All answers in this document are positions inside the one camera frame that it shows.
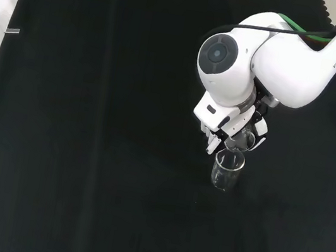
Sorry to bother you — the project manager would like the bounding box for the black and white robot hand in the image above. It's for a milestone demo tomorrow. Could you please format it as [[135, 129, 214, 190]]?
[[195, 93, 273, 164]]

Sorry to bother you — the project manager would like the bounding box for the small clear glass beaker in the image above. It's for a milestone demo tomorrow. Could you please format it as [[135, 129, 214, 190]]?
[[222, 125, 257, 157]]

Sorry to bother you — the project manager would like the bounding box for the tall clear glass beaker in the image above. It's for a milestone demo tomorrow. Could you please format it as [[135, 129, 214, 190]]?
[[208, 147, 248, 194]]

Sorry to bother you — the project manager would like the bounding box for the black bench cloth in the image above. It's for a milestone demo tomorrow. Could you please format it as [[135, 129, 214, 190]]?
[[0, 0, 336, 252]]

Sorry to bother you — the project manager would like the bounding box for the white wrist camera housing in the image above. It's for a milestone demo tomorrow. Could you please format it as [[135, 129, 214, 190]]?
[[190, 90, 247, 136]]

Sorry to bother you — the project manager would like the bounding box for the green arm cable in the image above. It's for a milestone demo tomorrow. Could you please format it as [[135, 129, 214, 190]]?
[[273, 12, 336, 44]]

